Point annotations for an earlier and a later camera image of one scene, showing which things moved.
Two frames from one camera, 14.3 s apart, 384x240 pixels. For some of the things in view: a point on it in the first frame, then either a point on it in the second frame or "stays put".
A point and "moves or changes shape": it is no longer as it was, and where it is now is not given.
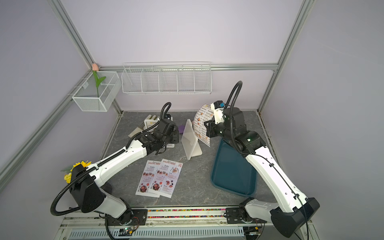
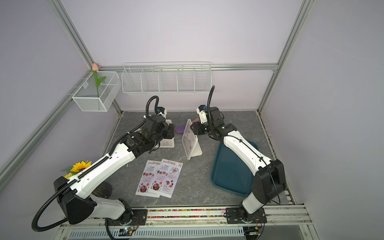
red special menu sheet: [148, 177] stays put
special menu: [166, 178] stays put
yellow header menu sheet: [203, 113] moves or changes shape
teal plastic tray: [232, 172] stays put
